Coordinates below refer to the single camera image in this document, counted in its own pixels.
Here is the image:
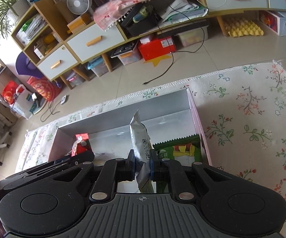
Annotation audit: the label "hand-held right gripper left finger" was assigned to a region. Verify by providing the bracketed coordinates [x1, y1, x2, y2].
[50, 149, 137, 202]

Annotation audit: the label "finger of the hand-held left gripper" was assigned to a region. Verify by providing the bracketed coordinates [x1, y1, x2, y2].
[55, 151, 95, 166]

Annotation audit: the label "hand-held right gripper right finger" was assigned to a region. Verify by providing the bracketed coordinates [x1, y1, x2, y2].
[150, 151, 236, 202]

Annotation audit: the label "red white snack packet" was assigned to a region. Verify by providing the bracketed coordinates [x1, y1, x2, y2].
[71, 133, 92, 157]

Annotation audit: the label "green chip packet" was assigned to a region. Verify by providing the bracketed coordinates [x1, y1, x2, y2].
[153, 134, 203, 194]

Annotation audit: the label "pale green long packet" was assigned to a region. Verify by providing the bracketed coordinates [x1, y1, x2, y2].
[129, 109, 156, 194]

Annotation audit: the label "pink box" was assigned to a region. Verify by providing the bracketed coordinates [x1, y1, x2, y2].
[47, 87, 213, 194]

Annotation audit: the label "white shopping bag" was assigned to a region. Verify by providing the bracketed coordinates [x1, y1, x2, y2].
[10, 85, 36, 119]

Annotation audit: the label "red printed bag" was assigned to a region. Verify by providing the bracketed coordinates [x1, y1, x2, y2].
[26, 77, 63, 102]

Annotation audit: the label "small clear bin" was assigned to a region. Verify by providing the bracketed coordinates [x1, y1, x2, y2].
[66, 71, 86, 88]

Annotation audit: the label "red gift bag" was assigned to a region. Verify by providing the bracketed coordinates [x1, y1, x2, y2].
[2, 81, 26, 105]

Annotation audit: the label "clear bin blue lid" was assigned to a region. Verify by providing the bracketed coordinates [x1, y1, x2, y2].
[87, 57, 109, 77]

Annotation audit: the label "floral mat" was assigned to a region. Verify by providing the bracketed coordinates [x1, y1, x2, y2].
[16, 59, 286, 231]

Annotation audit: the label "purple umbrella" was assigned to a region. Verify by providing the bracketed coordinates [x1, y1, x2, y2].
[16, 52, 50, 80]

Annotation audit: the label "clear storage bin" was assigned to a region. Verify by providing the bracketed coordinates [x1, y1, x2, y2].
[117, 51, 143, 66]

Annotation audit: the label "small white carton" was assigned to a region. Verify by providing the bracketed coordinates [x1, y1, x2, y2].
[34, 43, 47, 60]

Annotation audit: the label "black keyboard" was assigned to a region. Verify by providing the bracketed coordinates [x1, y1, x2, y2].
[110, 41, 138, 58]

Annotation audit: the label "yellow fruit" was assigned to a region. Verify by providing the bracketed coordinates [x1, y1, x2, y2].
[44, 33, 57, 45]

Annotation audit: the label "small white box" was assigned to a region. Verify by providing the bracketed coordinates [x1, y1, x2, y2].
[139, 35, 155, 44]

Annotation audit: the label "yellow cardboard box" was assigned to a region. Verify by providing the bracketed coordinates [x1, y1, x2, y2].
[67, 13, 92, 34]

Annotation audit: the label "clear bin yellow contents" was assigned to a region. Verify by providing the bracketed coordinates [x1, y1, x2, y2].
[176, 26, 210, 47]

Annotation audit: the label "stack of papers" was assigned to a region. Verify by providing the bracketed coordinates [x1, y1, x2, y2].
[16, 14, 50, 46]

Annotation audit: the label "wooden shelf cabinet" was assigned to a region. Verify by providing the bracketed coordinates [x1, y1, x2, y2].
[10, 4, 127, 90]

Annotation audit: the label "black storage case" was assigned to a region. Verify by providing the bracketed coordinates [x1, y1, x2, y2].
[120, 2, 163, 37]

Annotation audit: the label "pink cloth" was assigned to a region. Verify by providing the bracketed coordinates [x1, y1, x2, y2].
[93, 0, 208, 31]

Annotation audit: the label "small white fan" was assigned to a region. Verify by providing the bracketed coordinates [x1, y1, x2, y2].
[67, 0, 94, 18]

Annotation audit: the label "pile of papers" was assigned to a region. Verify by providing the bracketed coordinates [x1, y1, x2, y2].
[161, 0, 208, 25]

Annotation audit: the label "yellow egg tray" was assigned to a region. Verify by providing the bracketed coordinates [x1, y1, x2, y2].
[217, 16, 264, 38]

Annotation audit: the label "low wooden media cabinet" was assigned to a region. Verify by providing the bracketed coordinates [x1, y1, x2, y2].
[117, 0, 286, 40]

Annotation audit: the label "colourful red box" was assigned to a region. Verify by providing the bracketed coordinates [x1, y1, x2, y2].
[259, 11, 280, 33]

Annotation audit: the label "thin black cable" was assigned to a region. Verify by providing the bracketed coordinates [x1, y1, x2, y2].
[40, 101, 62, 124]

